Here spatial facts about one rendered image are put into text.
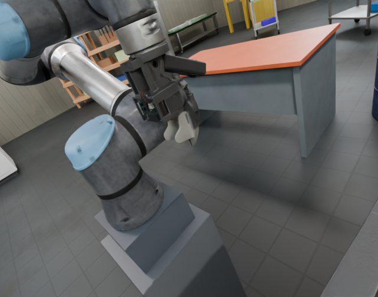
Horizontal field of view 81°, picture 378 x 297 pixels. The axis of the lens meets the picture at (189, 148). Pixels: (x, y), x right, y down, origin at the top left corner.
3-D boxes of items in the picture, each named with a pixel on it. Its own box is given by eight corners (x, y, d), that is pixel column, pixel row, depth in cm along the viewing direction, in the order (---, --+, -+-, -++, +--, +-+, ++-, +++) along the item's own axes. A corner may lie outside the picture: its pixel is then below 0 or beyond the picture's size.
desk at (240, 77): (308, 160, 171) (299, 60, 132) (182, 135, 278) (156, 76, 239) (339, 112, 208) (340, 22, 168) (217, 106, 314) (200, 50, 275)
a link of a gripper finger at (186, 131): (178, 158, 47) (161, 120, 42) (196, 142, 50) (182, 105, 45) (188, 161, 45) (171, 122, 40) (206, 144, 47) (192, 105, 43)
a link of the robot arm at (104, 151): (86, 186, 53) (49, 140, 46) (129, 152, 59) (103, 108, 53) (106, 204, 44) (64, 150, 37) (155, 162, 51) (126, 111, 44)
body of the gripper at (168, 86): (143, 123, 44) (113, 63, 38) (173, 102, 48) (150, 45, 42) (167, 127, 39) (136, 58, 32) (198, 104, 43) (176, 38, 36)
